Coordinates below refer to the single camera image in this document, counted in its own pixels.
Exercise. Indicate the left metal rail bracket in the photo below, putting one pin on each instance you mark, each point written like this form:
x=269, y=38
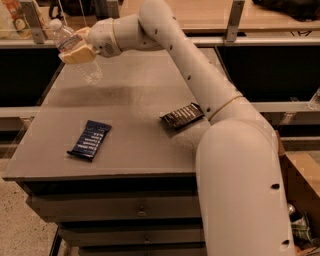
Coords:
x=33, y=20

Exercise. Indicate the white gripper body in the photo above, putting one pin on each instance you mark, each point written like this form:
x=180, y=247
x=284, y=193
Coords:
x=101, y=37

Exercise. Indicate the blue snack bar wrapper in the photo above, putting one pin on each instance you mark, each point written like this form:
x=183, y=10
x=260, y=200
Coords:
x=90, y=140

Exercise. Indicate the clear plastic water bottle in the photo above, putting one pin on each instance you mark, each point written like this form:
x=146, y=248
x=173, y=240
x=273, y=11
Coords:
x=66, y=40

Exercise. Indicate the wooden desk top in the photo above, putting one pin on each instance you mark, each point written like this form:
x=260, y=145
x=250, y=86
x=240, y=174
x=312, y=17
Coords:
x=211, y=16

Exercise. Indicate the grey drawer cabinet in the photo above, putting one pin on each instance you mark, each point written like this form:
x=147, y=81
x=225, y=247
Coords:
x=138, y=196

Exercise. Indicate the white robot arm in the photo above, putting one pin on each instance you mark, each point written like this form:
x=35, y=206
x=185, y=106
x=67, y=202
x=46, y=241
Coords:
x=239, y=180

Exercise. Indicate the orange printed snack bag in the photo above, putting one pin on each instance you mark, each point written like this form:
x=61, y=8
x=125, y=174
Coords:
x=13, y=21

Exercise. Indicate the dark silver-topped can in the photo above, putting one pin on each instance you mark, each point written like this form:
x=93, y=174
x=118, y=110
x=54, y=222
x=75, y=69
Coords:
x=291, y=211

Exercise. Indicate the black bag on desk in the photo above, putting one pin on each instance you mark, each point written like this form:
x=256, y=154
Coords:
x=301, y=10

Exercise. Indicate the right metal rail bracket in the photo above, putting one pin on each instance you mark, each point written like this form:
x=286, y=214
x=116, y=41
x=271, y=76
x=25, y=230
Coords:
x=234, y=20

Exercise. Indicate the black snack bar wrapper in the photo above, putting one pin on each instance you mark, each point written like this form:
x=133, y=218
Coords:
x=184, y=116

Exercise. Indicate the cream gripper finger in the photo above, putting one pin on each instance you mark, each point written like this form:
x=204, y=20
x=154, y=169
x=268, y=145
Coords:
x=83, y=54
x=84, y=32

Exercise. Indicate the metal rail bracket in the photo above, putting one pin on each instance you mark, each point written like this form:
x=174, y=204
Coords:
x=113, y=8
x=33, y=20
x=234, y=20

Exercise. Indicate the cardboard box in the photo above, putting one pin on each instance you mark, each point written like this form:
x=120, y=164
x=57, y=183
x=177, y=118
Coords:
x=300, y=166

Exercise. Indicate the middle metal rail bracket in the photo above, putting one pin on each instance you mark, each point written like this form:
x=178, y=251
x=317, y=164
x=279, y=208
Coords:
x=113, y=8

